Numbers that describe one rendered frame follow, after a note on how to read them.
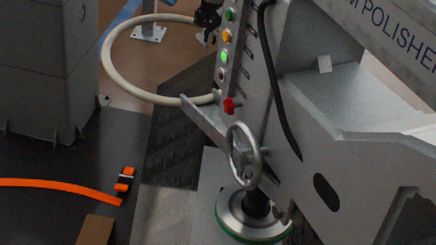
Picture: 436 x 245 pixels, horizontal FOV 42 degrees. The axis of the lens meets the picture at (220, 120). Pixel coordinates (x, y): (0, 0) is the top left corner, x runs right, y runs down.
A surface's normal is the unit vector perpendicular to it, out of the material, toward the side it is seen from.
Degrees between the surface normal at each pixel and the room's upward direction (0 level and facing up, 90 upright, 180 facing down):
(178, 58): 0
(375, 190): 90
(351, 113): 4
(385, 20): 90
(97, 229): 0
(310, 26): 90
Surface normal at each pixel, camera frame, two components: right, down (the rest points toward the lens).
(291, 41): 0.41, 0.62
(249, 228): 0.12, -0.77
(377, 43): -0.90, 0.18
